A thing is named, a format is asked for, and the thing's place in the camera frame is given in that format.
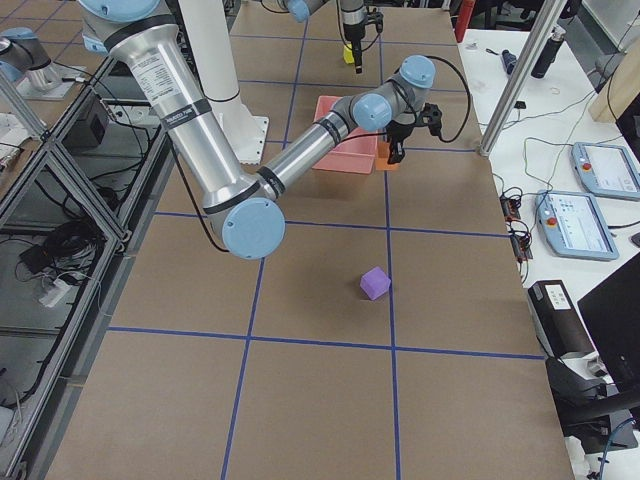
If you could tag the purple foam cube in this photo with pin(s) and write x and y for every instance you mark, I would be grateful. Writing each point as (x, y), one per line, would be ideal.
(375, 283)

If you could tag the black water bottle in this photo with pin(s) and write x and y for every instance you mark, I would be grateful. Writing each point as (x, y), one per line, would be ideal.
(549, 52)

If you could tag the near teach pendant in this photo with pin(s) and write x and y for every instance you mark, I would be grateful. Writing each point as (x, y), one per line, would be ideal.
(574, 226)

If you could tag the red cylinder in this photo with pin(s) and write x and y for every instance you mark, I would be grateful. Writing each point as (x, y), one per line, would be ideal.
(463, 19)

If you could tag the orange foam cube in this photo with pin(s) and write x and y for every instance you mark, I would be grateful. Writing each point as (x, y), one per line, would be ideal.
(382, 158)

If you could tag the teach pendant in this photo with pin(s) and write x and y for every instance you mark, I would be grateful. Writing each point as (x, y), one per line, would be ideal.
(574, 226)
(606, 170)

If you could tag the black monitor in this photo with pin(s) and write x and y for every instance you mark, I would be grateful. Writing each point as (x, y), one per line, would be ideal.
(610, 312)

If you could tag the pink plastic bin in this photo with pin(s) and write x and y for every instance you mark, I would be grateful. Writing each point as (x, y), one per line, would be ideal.
(355, 155)

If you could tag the yellow foam cube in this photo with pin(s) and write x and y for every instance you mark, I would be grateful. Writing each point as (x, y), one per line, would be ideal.
(348, 55)

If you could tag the black box with label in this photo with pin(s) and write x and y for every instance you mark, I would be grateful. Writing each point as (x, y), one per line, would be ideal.
(557, 322)

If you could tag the white pedestal column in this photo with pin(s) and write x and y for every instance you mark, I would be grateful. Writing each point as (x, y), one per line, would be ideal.
(208, 35)

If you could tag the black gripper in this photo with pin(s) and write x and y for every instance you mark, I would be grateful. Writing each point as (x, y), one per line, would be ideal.
(353, 31)
(401, 130)

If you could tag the aluminium frame post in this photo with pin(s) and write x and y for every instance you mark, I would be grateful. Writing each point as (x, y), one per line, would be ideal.
(533, 46)

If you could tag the blue umbrella on desk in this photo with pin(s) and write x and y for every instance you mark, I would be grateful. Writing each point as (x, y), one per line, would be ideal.
(509, 61)

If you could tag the far teach pendant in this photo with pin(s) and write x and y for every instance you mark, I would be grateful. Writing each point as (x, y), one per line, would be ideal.
(606, 170)

